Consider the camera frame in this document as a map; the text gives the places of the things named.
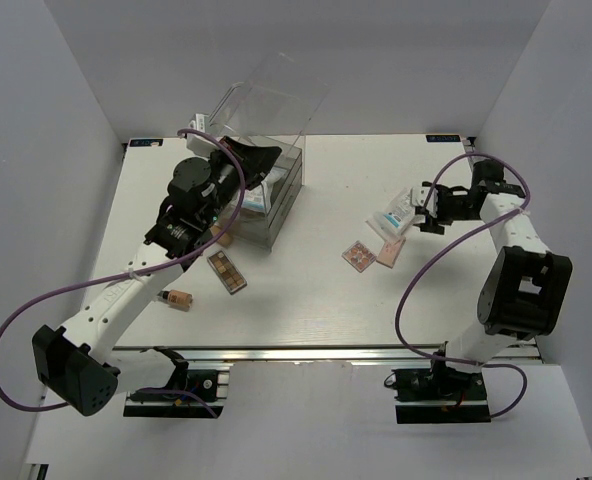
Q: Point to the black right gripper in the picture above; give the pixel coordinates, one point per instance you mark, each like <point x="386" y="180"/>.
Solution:
<point x="431" y="224"/>

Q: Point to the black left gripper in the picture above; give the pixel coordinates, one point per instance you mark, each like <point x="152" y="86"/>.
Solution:
<point x="255" y="160"/>

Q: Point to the smoked acrylic drawer organizer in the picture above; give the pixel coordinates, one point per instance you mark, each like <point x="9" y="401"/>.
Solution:
<point x="263" y="230"/>

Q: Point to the white cotton pad pack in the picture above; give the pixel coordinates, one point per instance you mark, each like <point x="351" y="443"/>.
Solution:
<point x="398" y="216"/>
<point x="259" y="200"/>

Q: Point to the pink makeup box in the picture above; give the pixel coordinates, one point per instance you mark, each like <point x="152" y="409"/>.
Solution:
<point x="390" y="252"/>

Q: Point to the long square-pan eyeshadow palette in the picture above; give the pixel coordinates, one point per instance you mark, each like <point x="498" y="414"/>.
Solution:
<point x="225" y="270"/>

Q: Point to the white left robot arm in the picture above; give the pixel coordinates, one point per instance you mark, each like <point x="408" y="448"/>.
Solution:
<point x="76" y="360"/>

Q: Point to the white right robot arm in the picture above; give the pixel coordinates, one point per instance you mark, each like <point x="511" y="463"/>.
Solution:
<point x="524" y="291"/>

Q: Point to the foundation bottle near organizer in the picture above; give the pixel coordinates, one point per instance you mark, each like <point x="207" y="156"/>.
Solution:
<point x="225" y="240"/>

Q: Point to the foundation bottle near front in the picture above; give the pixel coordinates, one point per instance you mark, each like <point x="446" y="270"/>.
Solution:
<point x="176" y="299"/>

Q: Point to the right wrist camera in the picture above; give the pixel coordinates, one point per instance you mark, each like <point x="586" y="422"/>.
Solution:
<point x="424" y="201"/>

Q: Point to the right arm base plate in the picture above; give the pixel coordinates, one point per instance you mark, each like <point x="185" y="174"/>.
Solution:
<point x="420" y="400"/>

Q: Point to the aluminium front rail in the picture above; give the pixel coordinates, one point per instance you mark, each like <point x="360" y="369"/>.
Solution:
<point x="523" y="352"/>

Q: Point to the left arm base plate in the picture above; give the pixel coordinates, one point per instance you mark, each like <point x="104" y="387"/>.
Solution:
<point x="190" y="392"/>

